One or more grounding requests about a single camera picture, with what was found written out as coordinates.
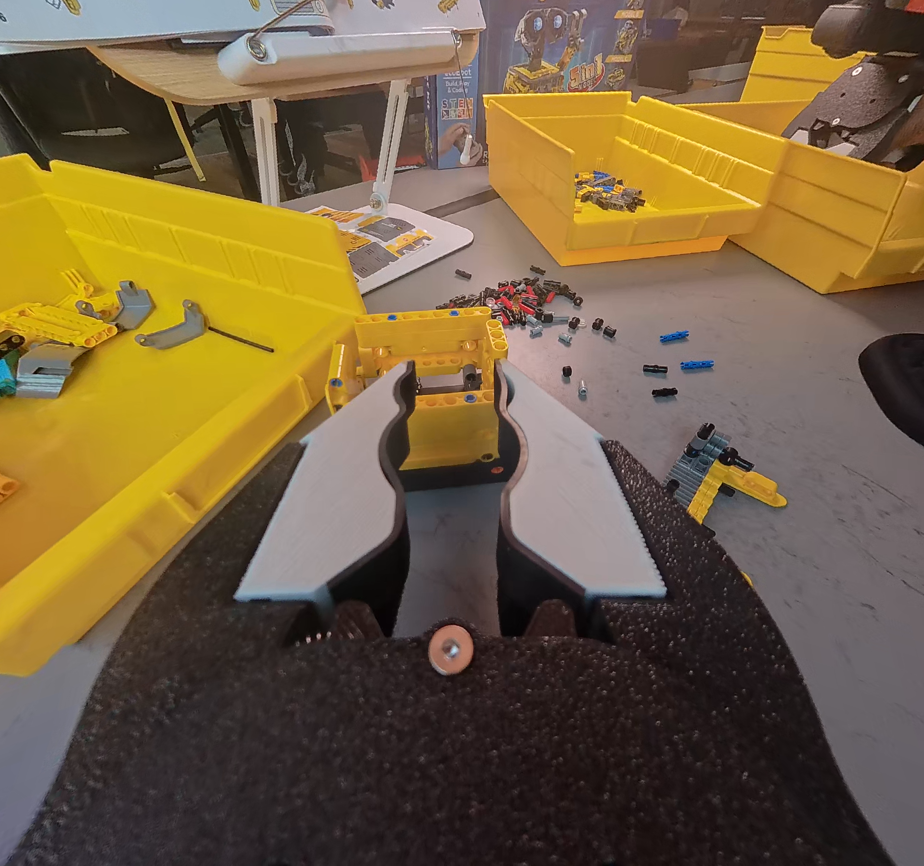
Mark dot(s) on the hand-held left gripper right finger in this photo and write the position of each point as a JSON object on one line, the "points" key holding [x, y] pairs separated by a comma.
{"points": [[586, 521]]}

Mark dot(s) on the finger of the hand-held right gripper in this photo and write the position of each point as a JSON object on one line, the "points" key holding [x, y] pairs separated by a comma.
{"points": [[801, 135], [842, 149]]}

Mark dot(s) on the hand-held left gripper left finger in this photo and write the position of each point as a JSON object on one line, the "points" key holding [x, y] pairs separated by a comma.
{"points": [[318, 521]]}

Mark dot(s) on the yellow plastic bin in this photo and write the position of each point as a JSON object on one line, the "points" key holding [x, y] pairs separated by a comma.
{"points": [[780, 73], [527, 160], [816, 232], [145, 462]]}

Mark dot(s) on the grey grille yellow lego assembly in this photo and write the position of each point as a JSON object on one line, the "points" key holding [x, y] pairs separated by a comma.
{"points": [[679, 480]]}

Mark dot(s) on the blue grey lego parts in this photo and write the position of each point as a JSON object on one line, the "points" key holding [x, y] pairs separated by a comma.
{"points": [[607, 195]]}

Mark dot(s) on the yellow black lego robot model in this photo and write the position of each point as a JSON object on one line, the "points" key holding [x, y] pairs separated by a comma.
{"points": [[434, 332]]}

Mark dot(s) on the pile of small lego pins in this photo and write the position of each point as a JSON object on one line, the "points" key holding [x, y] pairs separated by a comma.
{"points": [[506, 297]]}

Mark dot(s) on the robot kit box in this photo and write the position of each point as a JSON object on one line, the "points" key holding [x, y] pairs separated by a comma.
{"points": [[564, 29]]}

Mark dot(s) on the sticker sheet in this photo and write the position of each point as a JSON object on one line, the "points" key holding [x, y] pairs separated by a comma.
{"points": [[375, 257]]}

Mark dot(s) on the black office chair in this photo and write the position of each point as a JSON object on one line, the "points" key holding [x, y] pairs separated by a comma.
{"points": [[109, 123]]}

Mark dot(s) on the white book stand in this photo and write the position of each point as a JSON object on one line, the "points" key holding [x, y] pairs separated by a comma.
{"points": [[347, 51]]}

